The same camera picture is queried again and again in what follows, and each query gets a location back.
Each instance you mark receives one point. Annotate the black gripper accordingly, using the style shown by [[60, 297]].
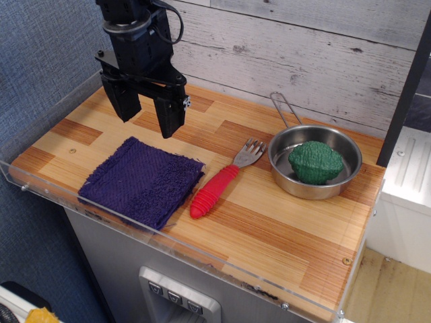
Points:
[[142, 41]]

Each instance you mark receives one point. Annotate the small steel pan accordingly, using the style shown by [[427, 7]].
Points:
[[292, 136]]

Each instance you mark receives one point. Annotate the green toy broccoli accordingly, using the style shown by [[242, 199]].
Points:
[[315, 162]]

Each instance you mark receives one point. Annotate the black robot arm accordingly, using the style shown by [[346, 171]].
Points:
[[140, 62]]

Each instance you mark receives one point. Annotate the purple folded cloth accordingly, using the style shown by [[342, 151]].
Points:
[[143, 183]]

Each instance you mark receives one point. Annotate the clear acrylic table guard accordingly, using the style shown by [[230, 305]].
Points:
[[298, 254]]

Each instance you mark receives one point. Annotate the grey toy fridge cabinet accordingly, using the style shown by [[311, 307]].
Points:
[[116, 258]]

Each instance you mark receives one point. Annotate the silver dispenser button panel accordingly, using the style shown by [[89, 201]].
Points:
[[171, 301]]

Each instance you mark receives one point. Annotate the white toy sink unit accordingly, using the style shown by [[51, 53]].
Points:
[[400, 225]]

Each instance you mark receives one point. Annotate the red handled metal fork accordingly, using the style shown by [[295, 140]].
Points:
[[210, 193]]

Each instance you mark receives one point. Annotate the black right frame post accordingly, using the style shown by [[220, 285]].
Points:
[[409, 89]]

